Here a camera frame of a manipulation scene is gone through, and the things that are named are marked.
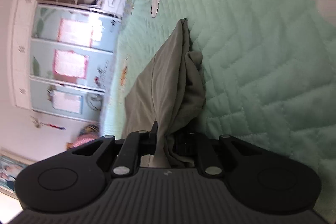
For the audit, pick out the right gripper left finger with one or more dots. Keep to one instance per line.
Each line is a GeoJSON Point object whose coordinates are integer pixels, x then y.
{"type": "Point", "coordinates": [134, 147]}

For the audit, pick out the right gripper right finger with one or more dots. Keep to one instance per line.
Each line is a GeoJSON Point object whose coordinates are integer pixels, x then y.
{"type": "Point", "coordinates": [205, 153]}

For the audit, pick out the grey t-shirt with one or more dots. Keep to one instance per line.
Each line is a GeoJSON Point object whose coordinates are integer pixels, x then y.
{"type": "Point", "coordinates": [168, 91]}

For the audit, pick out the colourful patterned pillow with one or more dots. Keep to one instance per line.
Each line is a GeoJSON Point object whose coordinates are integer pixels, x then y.
{"type": "Point", "coordinates": [92, 129]}

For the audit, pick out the pink fuzzy blanket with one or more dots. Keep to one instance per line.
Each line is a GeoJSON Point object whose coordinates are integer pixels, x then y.
{"type": "Point", "coordinates": [82, 139]}

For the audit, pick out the white standing fan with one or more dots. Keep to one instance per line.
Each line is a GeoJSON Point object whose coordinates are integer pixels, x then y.
{"type": "Point", "coordinates": [94, 101]}

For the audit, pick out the mint quilted bee bedspread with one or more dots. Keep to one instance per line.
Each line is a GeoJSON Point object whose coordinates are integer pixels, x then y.
{"type": "Point", "coordinates": [268, 70]}

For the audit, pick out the framed wedding photo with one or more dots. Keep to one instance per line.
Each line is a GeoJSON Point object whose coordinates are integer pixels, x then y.
{"type": "Point", "coordinates": [11, 165]}

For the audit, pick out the white drawer unit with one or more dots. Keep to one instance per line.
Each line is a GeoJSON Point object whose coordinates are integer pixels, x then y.
{"type": "Point", "coordinates": [115, 7]}

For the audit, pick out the white sliding door wardrobe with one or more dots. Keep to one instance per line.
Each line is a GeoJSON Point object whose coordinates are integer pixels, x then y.
{"type": "Point", "coordinates": [60, 51]}

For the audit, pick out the hanging wall ornament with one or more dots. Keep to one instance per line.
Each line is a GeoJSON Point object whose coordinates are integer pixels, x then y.
{"type": "Point", "coordinates": [38, 124]}

